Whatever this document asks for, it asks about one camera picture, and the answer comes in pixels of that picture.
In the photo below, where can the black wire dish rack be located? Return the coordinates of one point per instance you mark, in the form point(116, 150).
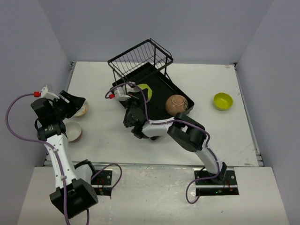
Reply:
point(143, 68)

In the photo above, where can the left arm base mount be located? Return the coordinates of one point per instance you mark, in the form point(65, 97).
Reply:
point(102, 184)

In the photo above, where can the green white bowl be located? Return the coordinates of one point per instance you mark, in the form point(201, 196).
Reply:
point(146, 90)

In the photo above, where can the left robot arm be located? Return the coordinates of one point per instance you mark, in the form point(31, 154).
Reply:
point(74, 193)

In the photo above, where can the yellow green bowl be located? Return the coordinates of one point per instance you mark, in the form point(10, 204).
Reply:
point(222, 101)

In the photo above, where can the brown ceramic bowl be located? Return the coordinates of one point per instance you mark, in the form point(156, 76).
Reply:
point(176, 104)

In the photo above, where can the red floral bowl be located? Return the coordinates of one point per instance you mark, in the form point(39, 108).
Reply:
point(73, 131)

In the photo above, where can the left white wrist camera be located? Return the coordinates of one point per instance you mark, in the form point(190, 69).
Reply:
point(46, 92)

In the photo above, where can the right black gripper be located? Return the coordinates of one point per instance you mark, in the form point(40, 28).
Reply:
point(138, 97)

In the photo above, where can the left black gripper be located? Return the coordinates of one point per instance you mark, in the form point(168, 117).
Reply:
point(74, 104)

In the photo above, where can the white lobed bowl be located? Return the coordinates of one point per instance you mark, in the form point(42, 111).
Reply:
point(129, 87)

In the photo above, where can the white orange leaf bowl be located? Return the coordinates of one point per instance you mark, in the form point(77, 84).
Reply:
point(82, 110)

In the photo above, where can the aluminium rail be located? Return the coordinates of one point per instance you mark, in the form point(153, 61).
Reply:
point(137, 165)

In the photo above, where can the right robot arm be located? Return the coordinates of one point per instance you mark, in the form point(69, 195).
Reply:
point(185, 131)

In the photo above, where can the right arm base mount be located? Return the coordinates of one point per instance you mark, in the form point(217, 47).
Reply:
point(228, 186)

